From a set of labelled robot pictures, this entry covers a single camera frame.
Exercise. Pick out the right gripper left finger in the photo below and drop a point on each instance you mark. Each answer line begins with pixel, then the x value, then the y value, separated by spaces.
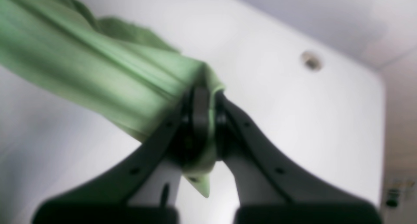
pixel 142 188

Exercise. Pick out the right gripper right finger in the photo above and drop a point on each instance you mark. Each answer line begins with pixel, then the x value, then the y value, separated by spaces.
pixel 273 189

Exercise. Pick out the green T-shirt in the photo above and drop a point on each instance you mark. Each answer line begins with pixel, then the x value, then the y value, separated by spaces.
pixel 122 71

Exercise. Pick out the right table grommet hole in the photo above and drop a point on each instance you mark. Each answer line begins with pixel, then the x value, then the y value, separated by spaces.
pixel 311 61

